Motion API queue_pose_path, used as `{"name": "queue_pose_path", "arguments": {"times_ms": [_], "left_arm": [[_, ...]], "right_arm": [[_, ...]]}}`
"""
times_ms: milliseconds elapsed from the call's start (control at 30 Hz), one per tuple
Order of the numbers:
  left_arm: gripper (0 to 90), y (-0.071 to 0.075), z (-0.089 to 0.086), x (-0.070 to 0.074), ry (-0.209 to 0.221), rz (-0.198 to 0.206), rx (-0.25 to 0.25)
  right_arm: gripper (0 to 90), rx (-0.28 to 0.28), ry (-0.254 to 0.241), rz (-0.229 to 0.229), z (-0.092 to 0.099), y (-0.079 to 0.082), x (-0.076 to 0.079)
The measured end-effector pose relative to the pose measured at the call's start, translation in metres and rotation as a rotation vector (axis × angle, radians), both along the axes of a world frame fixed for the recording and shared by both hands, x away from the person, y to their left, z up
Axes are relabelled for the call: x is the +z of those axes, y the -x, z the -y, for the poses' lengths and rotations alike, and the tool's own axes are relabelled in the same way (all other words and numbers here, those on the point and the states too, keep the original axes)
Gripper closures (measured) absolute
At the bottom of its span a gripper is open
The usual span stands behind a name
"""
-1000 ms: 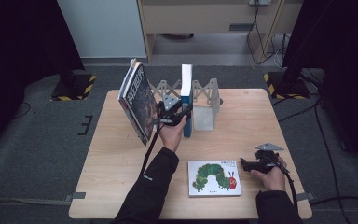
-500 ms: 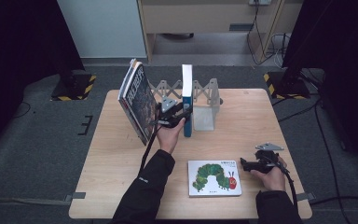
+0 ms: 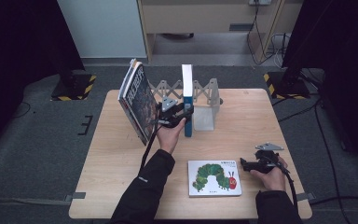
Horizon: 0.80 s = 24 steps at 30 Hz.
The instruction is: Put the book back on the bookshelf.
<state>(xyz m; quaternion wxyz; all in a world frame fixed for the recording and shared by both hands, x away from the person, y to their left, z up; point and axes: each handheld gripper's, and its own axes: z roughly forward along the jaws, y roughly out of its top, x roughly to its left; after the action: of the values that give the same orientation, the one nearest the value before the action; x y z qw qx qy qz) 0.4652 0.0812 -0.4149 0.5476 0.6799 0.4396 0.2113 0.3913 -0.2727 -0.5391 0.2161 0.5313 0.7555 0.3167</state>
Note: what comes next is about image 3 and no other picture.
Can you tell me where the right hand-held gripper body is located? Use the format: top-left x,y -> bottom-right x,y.
253,142 -> 288,175

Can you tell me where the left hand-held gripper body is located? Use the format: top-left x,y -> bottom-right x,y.
156,96 -> 187,129

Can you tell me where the grey expandable metal book rack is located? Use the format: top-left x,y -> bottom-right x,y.
148,77 -> 224,132

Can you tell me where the dark illustrated book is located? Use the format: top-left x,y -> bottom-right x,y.
117,60 -> 159,147

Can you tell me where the blue book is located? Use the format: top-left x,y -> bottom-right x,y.
181,63 -> 196,138

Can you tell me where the white caterpillar picture book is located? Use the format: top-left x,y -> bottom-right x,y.
186,160 -> 243,198

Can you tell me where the red book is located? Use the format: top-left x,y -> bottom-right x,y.
117,58 -> 138,104

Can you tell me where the person's left hand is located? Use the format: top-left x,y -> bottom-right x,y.
157,117 -> 187,155

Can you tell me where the person's right hand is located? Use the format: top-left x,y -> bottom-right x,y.
250,157 -> 289,192

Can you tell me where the grey tape strip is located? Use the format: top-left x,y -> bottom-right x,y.
294,191 -> 317,203
63,191 -> 87,203

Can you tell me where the hazard striped stand base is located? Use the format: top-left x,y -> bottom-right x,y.
49,73 -> 98,103
263,70 -> 311,101

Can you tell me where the black floor tape mark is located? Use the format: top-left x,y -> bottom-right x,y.
76,114 -> 94,136

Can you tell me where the beige wooden desk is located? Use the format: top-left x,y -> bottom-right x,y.
136,0 -> 303,64

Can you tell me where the white panel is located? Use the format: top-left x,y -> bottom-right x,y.
56,0 -> 147,59

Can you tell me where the black curtain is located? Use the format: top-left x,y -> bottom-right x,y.
0,0 -> 86,157
282,0 -> 358,171

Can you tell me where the white power strip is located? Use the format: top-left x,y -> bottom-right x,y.
248,0 -> 273,7

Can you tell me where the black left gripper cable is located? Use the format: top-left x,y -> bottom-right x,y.
139,122 -> 162,172

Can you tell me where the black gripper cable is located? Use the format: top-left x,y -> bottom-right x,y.
273,161 -> 298,213
139,122 -> 162,172

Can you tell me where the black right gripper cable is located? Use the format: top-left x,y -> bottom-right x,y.
273,161 -> 298,213

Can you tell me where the black floor cable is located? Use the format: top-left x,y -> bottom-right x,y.
314,104 -> 344,224
309,195 -> 358,207
13,101 -> 32,119
273,96 -> 324,123

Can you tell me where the black power cable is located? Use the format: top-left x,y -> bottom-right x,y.
246,3 -> 282,67

